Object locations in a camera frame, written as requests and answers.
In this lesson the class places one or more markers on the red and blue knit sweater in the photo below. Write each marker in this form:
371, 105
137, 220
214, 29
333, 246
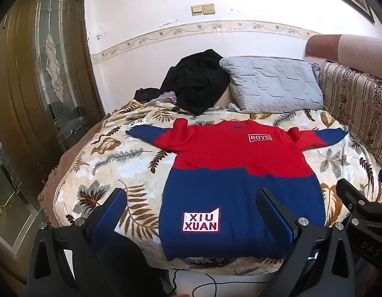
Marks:
240, 161

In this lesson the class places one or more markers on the black garment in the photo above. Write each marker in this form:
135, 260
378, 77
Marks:
197, 80

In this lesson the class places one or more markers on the leaf print blanket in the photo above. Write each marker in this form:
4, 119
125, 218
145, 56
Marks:
116, 161

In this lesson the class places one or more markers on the wooden door with glass panel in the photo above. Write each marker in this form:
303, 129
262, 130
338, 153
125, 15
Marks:
30, 99

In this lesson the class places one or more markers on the striped floral sofa back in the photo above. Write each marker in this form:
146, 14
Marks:
357, 99

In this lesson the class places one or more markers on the purple cloth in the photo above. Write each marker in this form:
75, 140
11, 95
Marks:
166, 97

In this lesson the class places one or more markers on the gold wall switch plate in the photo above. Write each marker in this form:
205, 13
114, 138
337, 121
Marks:
197, 10
208, 9

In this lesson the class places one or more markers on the white blanket label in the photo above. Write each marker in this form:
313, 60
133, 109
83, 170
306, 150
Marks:
139, 122

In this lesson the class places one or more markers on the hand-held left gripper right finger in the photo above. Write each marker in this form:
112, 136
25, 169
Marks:
271, 213

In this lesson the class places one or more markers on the grey quilted pillow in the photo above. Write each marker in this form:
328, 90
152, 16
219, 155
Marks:
271, 83

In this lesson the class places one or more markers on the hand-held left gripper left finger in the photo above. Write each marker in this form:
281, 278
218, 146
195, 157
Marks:
112, 213

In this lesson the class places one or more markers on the small dark cloth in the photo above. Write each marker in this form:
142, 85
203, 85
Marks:
146, 94

